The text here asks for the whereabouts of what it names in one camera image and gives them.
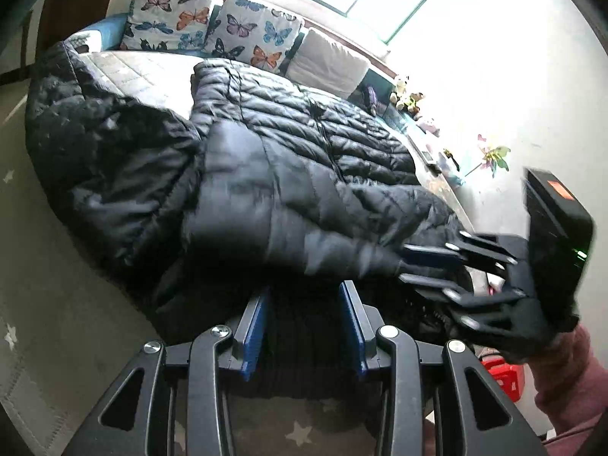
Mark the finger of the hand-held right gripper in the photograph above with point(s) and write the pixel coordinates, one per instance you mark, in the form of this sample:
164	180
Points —
427	287
432	255

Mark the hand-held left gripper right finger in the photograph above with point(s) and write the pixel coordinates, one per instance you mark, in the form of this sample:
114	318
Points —
354	332

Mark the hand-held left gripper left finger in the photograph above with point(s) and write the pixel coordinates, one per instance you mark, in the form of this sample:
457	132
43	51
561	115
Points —
254	337

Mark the black puffer jacket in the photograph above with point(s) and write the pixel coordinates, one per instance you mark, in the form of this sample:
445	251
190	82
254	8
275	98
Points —
285	175

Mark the person's right forearm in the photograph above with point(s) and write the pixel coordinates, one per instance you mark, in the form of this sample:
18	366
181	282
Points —
574	380

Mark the colourful pinwheel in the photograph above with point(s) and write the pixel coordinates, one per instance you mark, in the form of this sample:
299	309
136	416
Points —
494	156

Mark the red plastic box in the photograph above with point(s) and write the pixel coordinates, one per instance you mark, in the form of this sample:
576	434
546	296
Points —
503	376

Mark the pink plush toy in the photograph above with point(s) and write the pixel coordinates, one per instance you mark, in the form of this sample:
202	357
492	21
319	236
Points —
429	126

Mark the brown bear plush toy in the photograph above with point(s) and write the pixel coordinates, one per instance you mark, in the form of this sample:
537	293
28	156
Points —
414	102

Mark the purple doll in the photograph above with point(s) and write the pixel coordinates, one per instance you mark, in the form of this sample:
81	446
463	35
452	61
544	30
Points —
372	97

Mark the white cat plush toy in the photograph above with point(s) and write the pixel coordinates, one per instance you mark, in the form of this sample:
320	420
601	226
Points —
403	86

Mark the white pillow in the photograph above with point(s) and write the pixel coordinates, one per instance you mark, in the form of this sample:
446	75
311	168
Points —
327	61

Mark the butterfly print pillow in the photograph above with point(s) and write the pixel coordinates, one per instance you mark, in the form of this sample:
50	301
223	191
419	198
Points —
254	33
166	19

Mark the grey quilted bed pad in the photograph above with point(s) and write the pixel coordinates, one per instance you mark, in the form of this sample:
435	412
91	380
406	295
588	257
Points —
142	73

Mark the bed with blue sheet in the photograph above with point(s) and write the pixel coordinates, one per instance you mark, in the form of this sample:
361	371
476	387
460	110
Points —
111	26

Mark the brown wooden door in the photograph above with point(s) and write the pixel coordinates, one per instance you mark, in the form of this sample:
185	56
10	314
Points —
61	14

